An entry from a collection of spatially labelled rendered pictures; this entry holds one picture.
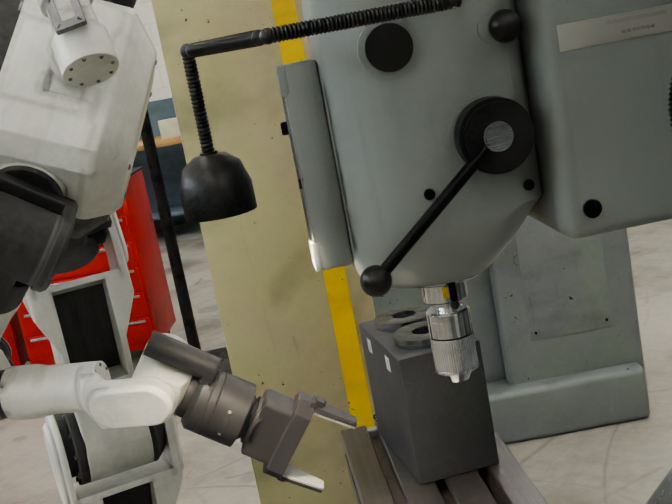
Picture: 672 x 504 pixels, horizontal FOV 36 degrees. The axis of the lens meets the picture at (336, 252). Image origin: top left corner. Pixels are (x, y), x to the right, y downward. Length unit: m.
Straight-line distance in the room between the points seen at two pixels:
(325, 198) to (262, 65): 1.74
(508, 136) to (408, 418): 0.60
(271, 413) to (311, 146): 0.44
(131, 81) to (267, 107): 1.44
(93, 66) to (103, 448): 0.68
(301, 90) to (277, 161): 1.76
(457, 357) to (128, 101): 0.53
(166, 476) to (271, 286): 1.18
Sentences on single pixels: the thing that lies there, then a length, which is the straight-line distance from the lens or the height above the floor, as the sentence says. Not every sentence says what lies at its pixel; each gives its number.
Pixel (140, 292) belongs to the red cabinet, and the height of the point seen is 0.39.
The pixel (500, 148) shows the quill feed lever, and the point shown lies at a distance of 0.96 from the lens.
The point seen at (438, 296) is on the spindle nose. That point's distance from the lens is 1.09.
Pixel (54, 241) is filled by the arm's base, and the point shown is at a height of 1.40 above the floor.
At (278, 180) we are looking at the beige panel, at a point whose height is 1.21.
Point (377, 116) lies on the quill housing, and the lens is 0.97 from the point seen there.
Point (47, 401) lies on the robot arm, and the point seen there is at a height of 1.18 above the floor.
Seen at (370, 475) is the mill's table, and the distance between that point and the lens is 1.55.
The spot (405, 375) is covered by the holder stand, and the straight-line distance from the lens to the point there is 1.44.
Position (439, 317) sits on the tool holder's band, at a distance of 1.09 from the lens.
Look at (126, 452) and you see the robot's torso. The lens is 1.70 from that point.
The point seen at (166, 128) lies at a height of 0.97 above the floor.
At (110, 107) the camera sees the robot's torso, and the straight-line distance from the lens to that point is 1.32.
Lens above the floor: 1.58
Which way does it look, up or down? 12 degrees down
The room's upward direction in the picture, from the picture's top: 11 degrees counter-clockwise
